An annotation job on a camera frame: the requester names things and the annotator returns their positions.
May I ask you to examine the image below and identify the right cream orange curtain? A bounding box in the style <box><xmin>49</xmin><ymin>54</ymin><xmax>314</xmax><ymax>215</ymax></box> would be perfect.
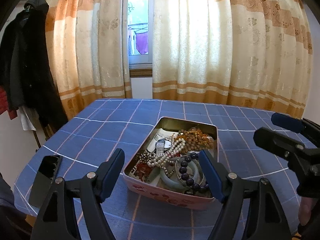
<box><xmin>152</xmin><ymin>0</ymin><xmax>313</xmax><ymax>118</ymax></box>

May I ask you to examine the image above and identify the blue checked bed sheet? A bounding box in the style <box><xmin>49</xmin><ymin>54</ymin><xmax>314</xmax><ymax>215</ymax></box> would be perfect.
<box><xmin>14</xmin><ymin>99</ymin><xmax>312</xmax><ymax>239</ymax></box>

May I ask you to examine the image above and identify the white pearl necklace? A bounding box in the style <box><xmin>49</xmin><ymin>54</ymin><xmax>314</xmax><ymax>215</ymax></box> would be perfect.
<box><xmin>146</xmin><ymin>138</ymin><xmax>187</xmax><ymax>169</ymax></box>

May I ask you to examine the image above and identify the dark metallic bead necklace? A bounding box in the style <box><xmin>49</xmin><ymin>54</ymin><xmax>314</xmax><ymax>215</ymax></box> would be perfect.
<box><xmin>138</xmin><ymin>149</ymin><xmax>157</xmax><ymax>164</ymax></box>

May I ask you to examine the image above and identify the red string pendant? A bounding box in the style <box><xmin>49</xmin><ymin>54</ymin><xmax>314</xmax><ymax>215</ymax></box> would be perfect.
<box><xmin>133</xmin><ymin>163</ymin><xmax>153</xmax><ymax>181</ymax></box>

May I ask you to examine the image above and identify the left cream orange curtain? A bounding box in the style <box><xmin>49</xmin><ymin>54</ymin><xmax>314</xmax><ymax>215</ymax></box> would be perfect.
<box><xmin>46</xmin><ymin>0</ymin><xmax>132</xmax><ymax>118</ymax></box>

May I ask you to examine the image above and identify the pink metal jewelry tin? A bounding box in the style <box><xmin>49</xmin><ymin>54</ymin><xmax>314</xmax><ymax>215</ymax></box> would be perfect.
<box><xmin>123</xmin><ymin>116</ymin><xmax>218</xmax><ymax>210</ymax></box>

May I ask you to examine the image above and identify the white hanging garment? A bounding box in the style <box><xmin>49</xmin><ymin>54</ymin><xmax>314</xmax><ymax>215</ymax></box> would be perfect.
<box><xmin>18</xmin><ymin>106</ymin><xmax>37</xmax><ymax>131</ymax></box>

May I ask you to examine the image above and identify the red padded jacket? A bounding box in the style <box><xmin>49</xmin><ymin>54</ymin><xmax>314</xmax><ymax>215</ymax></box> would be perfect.
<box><xmin>0</xmin><ymin>86</ymin><xmax>17</xmax><ymax>120</ymax></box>

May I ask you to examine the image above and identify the person's right hand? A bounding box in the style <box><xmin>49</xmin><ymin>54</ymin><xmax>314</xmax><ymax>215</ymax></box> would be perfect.
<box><xmin>298</xmin><ymin>197</ymin><xmax>318</xmax><ymax>226</ymax></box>

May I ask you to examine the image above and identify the white jade bangle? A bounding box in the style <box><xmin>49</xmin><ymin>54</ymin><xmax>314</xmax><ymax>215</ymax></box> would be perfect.
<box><xmin>160</xmin><ymin>160</ymin><xmax>204</xmax><ymax>190</ymax></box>

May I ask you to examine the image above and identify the cream orange curtain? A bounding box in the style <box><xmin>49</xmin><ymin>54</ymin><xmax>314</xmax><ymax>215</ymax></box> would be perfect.
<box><xmin>46</xmin><ymin>0</ymin><xmax>132</xmax><ymax>118</ymax></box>
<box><xmin>152</xmin><ymin>0</ymin><xmax>313</xmax><ymax>118</ymax></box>

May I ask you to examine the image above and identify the dark purple bead bracelet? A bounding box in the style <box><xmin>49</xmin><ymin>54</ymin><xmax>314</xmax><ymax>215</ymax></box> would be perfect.
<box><xmin>178</xmin><ymin>152</ymin><xmax>211</xmax><ymax>194</ymax></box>

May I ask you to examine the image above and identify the brown wooden bead mala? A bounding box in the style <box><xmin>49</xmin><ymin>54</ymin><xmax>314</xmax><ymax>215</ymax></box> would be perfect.
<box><xmin>175</xmin><ymin>127</ymin><xmax>214</xmax><ymax>153</ymax></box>

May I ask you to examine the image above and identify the black hanging coat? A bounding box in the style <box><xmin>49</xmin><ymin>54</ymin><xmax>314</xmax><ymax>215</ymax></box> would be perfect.
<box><xmin>1</xmin><ymin>5</ymin><xmax>68</xmax><ymax>132</ymax></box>

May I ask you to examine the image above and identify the silver metal wristwatch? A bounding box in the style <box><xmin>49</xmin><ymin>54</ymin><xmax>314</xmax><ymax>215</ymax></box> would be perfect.
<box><xmin>155</xmin><ymin>138</ymin><xmax>172</xmax><ymax>155</ymax></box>

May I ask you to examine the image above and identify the window with frame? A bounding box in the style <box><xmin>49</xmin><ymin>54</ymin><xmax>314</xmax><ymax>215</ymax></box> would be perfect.
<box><xmin>127</xmin><ymin>0</ymin><xmax>154</xmax><ymax>77</ymax></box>

